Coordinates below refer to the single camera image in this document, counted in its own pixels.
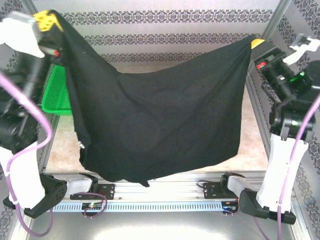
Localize black t-shirt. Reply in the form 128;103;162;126
51;9;256;188

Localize green plastic basket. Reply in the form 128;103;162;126
40;63;73;116

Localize small circuit board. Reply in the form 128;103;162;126
222;201;239;213
81;202;103;210

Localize grey metal sheet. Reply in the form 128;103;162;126
14;211;307;240

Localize aluminium frame post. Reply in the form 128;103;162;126
259;0;293;41
21;0;38;13

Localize aluminium side rail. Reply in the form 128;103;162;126
37;114;61;176
246;73;273;173

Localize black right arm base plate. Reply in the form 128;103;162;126
202;181;238;200

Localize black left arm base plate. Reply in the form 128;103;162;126
69;183;116;201

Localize aluminium mounting rail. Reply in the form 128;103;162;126
39;171;268;201

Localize slotted grey cable duct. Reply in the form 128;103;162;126
53;201;223;213

